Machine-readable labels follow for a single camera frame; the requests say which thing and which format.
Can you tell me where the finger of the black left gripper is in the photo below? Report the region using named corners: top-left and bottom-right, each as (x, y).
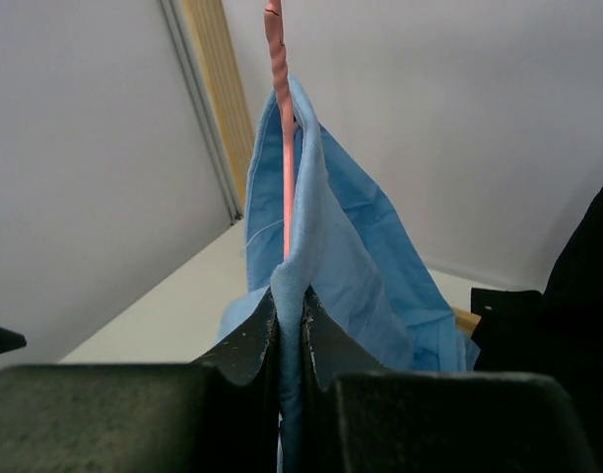
top-left (0, 327), bottom-right (26, 354)

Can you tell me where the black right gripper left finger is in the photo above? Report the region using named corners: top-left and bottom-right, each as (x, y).
top-left (0, 292), bottom-right (279, 472)

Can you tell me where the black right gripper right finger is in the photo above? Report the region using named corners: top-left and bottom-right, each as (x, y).
top-left (301, 291), bottom-right (597, 472)

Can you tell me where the light blue shirt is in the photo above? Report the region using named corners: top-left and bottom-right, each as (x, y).
top-left (219, 79), bottom-right (479, 472)

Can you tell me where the pink wire hanger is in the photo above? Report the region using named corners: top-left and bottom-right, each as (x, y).
top-left (263, 0), bottom-right (295, 258)

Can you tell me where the black shirt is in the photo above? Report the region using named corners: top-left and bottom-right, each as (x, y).
top-left (471, 186), bottom-right (603, 470)

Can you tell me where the wooden clothes rack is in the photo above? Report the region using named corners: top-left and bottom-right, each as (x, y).
top-left (181, 0), bottom-right (254, 204)

